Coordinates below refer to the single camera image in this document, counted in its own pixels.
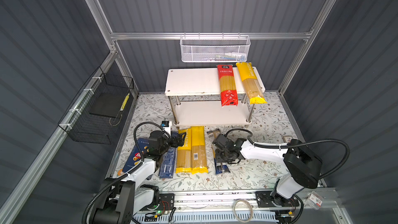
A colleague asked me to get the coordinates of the blue white spaghetti pack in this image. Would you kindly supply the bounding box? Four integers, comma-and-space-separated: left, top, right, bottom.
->
207, 129, 230, 175

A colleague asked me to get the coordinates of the red spaghetti pack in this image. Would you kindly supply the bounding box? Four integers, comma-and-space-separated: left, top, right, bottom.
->
217, 65, 238, 106

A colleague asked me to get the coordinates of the yellow pastatime spaghetti pack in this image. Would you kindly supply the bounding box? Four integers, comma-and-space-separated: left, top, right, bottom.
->
236, 62, 267, 104
176, 128, 192, 173

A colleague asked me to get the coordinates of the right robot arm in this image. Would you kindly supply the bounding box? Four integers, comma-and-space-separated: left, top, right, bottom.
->
212, 128, 350, 207

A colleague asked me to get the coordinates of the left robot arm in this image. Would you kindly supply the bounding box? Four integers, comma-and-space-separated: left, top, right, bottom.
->
81, 121, 187, 224

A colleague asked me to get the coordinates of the yellow spaghetti pack barcode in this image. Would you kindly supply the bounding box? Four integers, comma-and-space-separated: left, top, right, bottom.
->
191, 125, 208, 175

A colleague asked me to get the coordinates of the dark blue spaghetti box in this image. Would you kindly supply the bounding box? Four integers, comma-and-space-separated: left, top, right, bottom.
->
120, 138, 149, 175

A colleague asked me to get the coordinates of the light blue spaghetti box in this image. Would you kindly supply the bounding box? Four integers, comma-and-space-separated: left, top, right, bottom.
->
159, 141, 178, 179

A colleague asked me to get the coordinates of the white two-tier shelf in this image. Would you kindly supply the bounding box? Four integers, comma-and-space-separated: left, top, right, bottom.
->
165, 68, 255, 128

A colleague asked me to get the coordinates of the toothpaste tube in basket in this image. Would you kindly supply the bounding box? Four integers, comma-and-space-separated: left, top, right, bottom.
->
224, 52, 247, 62

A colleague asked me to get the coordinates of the small red white tag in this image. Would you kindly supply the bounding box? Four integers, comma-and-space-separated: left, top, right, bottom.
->
305, 191, 323, 210

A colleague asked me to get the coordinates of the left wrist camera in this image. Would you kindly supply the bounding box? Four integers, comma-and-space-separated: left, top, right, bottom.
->
161, 121, 172, 135

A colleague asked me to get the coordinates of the coiled white cable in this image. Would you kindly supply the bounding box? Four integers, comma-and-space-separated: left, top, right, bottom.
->
232, 198, 253, 223

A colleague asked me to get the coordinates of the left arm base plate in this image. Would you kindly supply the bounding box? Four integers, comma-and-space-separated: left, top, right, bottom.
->
143, 194, 175, 212

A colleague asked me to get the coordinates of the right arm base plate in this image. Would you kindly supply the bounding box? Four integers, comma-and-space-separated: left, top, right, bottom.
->
255, 191, 300, 208

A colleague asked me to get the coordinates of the black wire basket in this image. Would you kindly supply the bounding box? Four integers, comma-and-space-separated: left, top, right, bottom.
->
59, 68, 135, 145

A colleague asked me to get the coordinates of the white wire mesh basket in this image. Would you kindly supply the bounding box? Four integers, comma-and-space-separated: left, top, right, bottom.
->
179, 35, 251, 63

